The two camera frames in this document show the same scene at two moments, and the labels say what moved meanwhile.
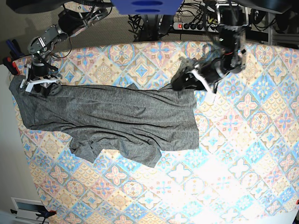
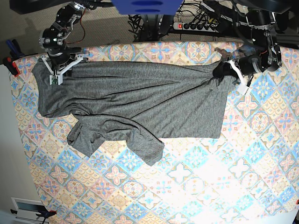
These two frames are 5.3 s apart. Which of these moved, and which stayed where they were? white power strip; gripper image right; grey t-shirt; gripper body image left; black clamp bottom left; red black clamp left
Moved: grey t-shirt; gripper body image left; gripper image right
Stayed: red black clamp left; white power strip; black clamp bottom left
